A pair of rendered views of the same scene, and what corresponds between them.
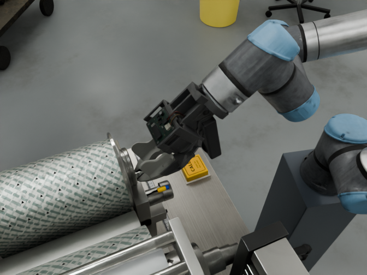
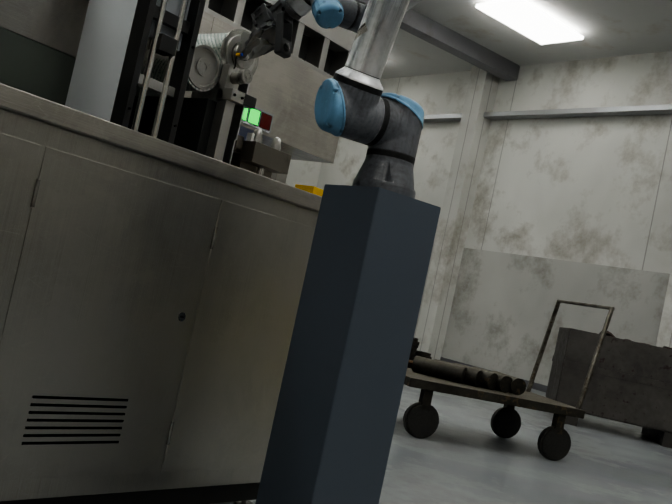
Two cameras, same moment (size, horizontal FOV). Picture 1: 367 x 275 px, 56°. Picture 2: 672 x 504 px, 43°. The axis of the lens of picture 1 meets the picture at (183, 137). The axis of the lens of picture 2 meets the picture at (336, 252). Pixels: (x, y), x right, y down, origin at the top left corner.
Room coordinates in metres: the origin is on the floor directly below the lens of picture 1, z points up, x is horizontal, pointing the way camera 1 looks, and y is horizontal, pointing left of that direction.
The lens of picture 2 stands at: (-0.42, -2.14, 0.66)
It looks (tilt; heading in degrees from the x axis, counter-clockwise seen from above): 3 degrees up; 61
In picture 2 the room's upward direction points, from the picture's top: 12 degrees clockwise
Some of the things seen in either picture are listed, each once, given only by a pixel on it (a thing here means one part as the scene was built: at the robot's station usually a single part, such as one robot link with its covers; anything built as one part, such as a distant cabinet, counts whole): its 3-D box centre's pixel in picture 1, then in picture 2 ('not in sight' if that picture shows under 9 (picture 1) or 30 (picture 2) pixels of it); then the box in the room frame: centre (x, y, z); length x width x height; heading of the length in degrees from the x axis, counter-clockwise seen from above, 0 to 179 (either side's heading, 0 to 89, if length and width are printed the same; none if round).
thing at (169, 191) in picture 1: (165, 190); (245, 76); (0.37, 0.04, 1.18); 0.04 x 0.02 x 0.04; 23
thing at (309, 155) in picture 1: (330, 164); (386, 175); (0.59, -0.44, 0.95); 0.15 x 0.15 x 0.10
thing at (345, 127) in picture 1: (344, 142); (394, 126); (0.59, -0.44, 1.07); 0.13 x 0.12 x 0.14; 1
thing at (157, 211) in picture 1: (152, 224); (225, 120); (0.35, 0.07, 1.05); 0.06 x 0.05 x 0.31; 113
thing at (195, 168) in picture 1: (193, 167); (311, 192); (0.61, -0.03, 0.91); 0.07 x 0.07 x 0.02; 23
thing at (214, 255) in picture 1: (223, 256); not in sight; (0.17, -0.05, 1.34); 0.06 x 0.03 x 0.03; 113
